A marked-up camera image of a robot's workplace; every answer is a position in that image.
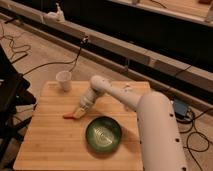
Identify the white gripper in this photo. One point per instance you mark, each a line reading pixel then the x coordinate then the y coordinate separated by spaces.
pixel 86 102

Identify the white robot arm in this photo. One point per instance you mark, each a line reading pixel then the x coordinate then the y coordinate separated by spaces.
pixel 161 147

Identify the green bowl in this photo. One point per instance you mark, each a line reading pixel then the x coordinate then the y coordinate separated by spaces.
pixel 103 135

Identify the white plastic cup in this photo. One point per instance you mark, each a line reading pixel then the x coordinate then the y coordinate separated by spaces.
pixel 64 80

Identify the black chair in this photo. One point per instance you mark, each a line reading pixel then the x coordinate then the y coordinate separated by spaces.
pixel 13 92

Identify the white object on ledge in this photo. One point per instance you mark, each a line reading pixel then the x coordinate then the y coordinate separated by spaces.
pixel 58 15

